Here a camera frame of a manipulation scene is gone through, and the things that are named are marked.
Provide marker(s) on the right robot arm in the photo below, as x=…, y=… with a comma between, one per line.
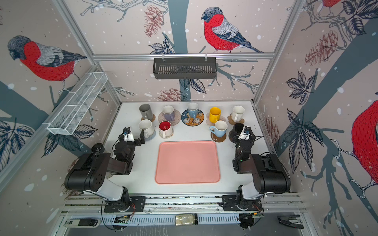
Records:
x=268, y=173

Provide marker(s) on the blue cartoon round coaster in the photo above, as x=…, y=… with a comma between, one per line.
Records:
x=190, y=121

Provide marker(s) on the grey woven round coaster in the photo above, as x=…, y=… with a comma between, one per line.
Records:
x=147, y=136

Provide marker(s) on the yellow mug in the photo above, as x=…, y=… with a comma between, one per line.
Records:
x=215, y=114

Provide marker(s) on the taped small box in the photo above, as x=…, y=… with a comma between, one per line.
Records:
x=186, y=219

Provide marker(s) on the rattan round coaster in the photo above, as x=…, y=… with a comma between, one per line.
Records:
x=153, y=119

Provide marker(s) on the grey mug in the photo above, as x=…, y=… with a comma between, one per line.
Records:
x=146, y=112

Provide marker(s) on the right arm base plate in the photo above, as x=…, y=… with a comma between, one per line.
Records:
x=235, y=203

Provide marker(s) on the black mug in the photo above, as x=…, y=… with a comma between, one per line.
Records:
x=235, y=132

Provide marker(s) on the dark glossy round coaster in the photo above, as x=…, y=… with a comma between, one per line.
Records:
x=218, y=139

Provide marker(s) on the lavender mug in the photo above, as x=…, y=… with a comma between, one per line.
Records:
x=168, y=113

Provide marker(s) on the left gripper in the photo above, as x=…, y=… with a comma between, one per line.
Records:
x=138, y=142

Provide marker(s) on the light blue mug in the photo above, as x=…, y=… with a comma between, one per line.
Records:
x=193, y=109

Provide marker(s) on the white blue mug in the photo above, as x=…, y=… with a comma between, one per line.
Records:
x=219, y=128

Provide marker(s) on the black white power strip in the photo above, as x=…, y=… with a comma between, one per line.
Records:
x=82, y=223

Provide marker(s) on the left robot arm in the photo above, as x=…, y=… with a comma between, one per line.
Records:
x=89, y=172

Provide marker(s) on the pink bunny round coaster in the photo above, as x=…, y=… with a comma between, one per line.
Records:
x=175, y=121

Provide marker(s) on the black lid spice jar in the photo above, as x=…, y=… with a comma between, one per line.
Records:
x=98, y=148

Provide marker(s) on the pink flower coaster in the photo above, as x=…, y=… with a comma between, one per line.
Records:
x=208, y=122

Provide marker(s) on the white wire basket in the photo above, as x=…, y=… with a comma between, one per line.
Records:
x=71, y=115

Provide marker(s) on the black clamp tool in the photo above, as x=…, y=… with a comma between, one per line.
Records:
x=292, y=221

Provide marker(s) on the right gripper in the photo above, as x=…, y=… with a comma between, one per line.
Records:
x=250, y=142

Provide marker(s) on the cork flower coaster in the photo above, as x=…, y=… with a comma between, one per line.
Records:
x=230, y=120

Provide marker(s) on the black wall basket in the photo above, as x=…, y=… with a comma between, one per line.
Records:
x=185, y=68

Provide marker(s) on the red interior white mug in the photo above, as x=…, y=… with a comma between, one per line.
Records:
x=165, y=129

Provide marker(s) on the white mug front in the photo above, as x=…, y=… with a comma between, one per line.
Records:
x=146, y=125

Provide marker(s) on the pink serving tray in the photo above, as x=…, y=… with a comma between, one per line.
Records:
x=187, y=162

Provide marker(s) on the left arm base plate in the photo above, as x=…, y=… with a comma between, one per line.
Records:
x=130, y=205

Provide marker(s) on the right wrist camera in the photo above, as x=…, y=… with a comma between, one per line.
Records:
x=247, y=134

